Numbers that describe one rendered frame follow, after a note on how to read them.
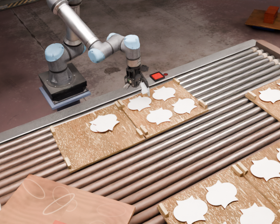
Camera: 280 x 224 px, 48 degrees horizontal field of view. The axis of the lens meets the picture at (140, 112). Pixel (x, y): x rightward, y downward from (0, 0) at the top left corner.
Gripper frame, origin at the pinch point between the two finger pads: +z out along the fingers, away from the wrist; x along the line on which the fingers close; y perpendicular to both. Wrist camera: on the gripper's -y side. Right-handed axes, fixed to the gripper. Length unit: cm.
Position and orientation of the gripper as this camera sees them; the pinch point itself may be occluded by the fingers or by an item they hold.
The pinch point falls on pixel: (138, 92)
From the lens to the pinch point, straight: 180.7
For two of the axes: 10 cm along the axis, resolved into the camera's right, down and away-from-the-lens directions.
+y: -5.3, 5.8, -6.2
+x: 8.5, 3.1, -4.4
